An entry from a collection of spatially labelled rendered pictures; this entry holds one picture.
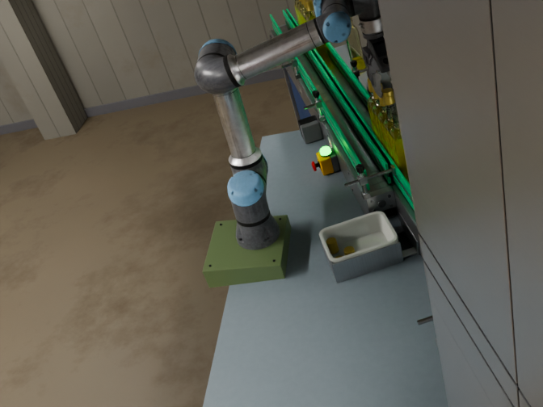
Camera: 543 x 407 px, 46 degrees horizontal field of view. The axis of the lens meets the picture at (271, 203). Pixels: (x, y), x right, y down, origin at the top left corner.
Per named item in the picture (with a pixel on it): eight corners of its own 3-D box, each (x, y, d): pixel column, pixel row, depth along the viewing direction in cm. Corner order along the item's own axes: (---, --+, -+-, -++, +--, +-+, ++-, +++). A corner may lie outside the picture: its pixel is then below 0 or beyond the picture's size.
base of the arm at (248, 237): (233, 250, 216) (225, 228, 210) (241, 222, 228) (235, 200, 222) (276, 249, 212) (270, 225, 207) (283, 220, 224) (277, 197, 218)
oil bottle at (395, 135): (419, 182, 209) (410, 126, 197) (403, 188, 209) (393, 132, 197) (413, 174, 214) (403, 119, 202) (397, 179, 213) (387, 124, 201)
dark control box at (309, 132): (323, 139, 273) (319, 122, 268) (305, 145, 273) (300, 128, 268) (319, 131, 279) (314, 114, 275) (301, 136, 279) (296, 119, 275)
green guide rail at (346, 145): (370, 190, 212) (366, 169, 208) (367, 190, 212) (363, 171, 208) (275, 27, 357) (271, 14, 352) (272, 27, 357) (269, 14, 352)
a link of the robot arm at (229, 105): (236, 203, 220) (188, 58, 189) (239, 179, 232) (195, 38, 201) (270, 198, 218) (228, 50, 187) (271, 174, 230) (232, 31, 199)
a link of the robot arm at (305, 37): (182, 81, 181) (343, 5, 167) (187, 64, 190) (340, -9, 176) (203, 113, 187) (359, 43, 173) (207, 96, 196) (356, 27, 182)
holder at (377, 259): (420, 255, 201) (417, 237, 196) (337, 283, 201) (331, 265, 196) (401, 224, 215) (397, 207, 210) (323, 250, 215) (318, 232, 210)
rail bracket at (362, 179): (399, 189, 208) (393, 157, 201) (350, 205, 208) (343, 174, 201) (396, 184, 211) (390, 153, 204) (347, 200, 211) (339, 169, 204)
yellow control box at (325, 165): (340, 171, 250) (337, 155, 246) (322, 177, 250) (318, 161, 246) (336, 162, 256) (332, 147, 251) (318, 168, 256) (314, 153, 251)
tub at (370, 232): (404, 260, 200) (400, 239, 195) (336, 283, 200) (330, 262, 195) (386, 228, 215) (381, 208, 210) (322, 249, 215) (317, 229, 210)
